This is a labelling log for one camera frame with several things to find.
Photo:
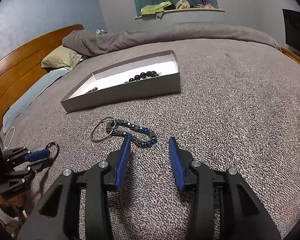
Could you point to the light blue pillow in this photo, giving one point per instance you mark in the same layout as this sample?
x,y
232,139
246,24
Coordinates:
x,y
32,90

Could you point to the wooden television stand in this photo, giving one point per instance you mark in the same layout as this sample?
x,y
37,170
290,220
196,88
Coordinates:
x,y
295,57

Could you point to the person's left hand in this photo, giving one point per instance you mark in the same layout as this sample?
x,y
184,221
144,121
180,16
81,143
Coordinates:
x,y
13,202

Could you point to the green cloth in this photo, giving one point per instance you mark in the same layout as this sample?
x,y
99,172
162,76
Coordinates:
x,y
152,8

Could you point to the thin silver bangle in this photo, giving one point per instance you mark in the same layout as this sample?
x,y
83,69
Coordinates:
x,y
96,140

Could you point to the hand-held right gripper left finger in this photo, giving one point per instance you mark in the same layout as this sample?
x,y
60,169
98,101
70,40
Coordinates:
x,y
121,165

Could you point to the pink cloth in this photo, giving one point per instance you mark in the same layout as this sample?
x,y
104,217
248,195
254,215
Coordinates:
x,y
207,5

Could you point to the grey cardboard box tray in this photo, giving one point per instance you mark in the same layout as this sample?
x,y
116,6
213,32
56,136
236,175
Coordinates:
x,y
130,93

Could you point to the windowsill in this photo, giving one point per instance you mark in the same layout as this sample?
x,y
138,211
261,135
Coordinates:
x,y
190,10

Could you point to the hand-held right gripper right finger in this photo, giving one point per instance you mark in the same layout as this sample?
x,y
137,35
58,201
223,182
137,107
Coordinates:
x,y
176,165

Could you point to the green pillow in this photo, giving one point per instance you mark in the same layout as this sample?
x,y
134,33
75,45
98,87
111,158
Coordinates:
x,y
60,58

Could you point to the wooden bed headboard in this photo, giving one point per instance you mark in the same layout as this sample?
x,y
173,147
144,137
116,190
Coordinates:
x,y
20,62

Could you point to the black television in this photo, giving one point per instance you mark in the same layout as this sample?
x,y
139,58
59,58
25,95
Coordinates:
x,y
295,30

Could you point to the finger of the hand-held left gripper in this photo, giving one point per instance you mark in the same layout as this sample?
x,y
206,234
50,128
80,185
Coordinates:
x,y
40,165
37,155

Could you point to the beige cloth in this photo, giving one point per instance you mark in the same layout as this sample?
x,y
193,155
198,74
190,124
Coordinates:
x,y
182,4

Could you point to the grey bed blanket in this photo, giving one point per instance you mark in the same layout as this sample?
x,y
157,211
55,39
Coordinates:
x,y
240,105

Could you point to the grey duvet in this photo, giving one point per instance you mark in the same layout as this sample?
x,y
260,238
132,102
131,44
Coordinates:
x,y
165,35

